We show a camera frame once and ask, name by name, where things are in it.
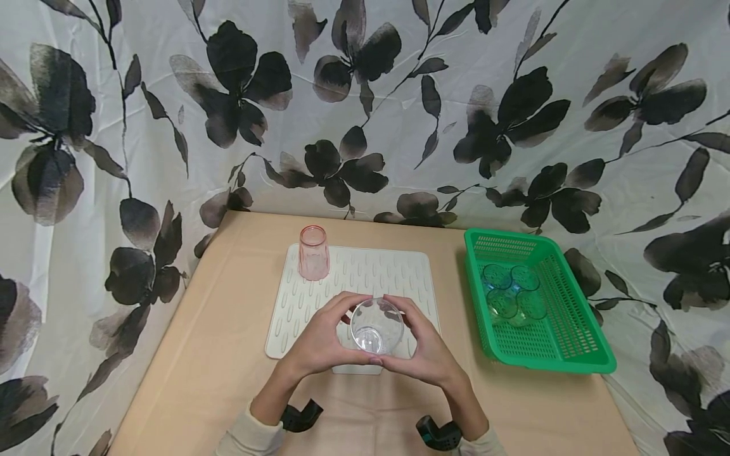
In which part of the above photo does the person's left hand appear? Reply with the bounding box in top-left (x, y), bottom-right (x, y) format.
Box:
top-left (278, 291), bottom-right (384, 388)

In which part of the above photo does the person's right hand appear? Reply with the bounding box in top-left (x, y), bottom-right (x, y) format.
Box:
top-left (378, 294), bottom-right (470, 391)

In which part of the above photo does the clear plastic cup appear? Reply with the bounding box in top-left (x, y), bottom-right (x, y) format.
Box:
top-left (349, 297), bottom-right (405, 356)

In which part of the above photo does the person's right forearm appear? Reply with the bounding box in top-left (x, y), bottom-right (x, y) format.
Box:
top-left (442, 377), bottom-right (508, 456)

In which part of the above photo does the person's left forearm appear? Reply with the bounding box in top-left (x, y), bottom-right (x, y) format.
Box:
top-left (215, 369), bottom-right (306, 456)

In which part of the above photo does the white ribbed drying mat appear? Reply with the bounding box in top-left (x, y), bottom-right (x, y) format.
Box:
top-left (264, 244), bottom-right (442, 376)

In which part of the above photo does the pink plastic cup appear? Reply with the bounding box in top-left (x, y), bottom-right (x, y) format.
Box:
top-left (298, 225), bottom-right (331, 282)

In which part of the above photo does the black wrist band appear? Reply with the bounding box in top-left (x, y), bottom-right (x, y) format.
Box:
top-left (415, 415), bottom-right (463, 452)
top-left (279, 398), bottom-right (324, 434)

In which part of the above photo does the green transparent cup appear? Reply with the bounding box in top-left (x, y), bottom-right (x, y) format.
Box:
top-left (510, 265), bottom-right (541, 292)
top-left (486, 289), bottom-right (519, 321)
top-left (516, 290), bottom-right (548, 326)

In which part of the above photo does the blue transparent cup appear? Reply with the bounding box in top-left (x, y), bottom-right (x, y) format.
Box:
top-left (482, 263), bottom-right (513, 293)

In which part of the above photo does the green plastic basket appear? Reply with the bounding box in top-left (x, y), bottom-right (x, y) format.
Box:
top-left (463, 228), bottom-right (618, 375)

